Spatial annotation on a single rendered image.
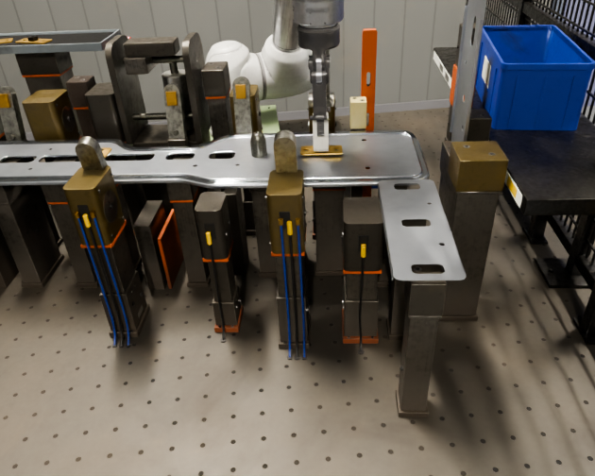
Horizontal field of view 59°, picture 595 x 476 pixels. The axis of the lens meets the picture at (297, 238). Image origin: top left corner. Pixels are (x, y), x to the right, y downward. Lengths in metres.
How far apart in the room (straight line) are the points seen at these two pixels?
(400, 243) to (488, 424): 0.35
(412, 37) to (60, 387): 3.23
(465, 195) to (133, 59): 0.75
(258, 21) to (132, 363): 2.84
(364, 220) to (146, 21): 2.94
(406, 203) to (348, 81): 2.93
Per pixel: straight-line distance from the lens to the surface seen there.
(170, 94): 1.22
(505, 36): 1.40
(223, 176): 1.02
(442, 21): 3.87
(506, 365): 1.07
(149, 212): 1.20
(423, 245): 0.81
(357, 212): 0.92
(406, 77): 3.89
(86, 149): 1.00
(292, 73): 1.81
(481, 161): 0.94
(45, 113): 1.33
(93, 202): 0.97
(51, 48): 1.44
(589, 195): 0.95
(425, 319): 0.80
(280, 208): 0.86
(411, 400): 0.93
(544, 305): 1.23
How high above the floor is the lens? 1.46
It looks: 34 degrees down
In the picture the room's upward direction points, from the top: 3 degrees counter-clockwise
